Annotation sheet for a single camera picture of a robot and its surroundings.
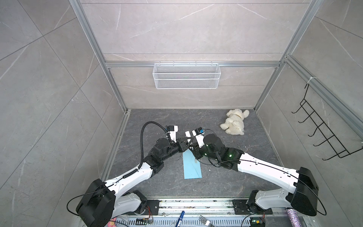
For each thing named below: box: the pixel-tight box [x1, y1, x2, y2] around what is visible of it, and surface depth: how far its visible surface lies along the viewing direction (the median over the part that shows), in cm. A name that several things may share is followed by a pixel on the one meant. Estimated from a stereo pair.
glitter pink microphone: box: [285, 208, 303, 227], surface depth 69 cm
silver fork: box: [198, 214, 215, 227], surface depth 70 cm
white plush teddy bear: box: [219, 108, 250, 136], surface depth 103 cm
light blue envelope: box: [182, 148, 203, 180], surface depth 87 cm
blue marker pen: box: [175, 210, 185, 227], surface depth 70 cm
